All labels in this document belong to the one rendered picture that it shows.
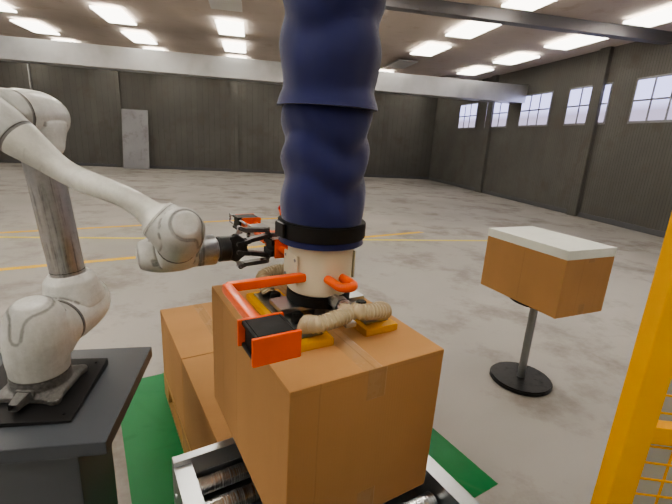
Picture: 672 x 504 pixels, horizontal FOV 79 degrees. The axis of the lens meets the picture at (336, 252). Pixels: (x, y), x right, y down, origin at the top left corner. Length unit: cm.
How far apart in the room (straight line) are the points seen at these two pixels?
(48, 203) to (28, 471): 77
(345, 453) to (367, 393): 15
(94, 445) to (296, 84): 102
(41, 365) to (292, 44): 108
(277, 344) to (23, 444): 84
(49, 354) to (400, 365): 98
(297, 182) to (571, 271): 193
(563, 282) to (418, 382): 169
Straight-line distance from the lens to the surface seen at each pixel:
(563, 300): 263
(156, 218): 103
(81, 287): 152
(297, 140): 94
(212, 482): 141
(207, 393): 175
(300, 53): 93
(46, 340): 140
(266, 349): 68
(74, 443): 132
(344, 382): 87
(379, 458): 107
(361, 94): 94
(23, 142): 129
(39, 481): 159
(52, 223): 149
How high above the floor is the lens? 153
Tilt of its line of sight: 15 degrees down
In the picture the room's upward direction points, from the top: 3 degrees clockwise
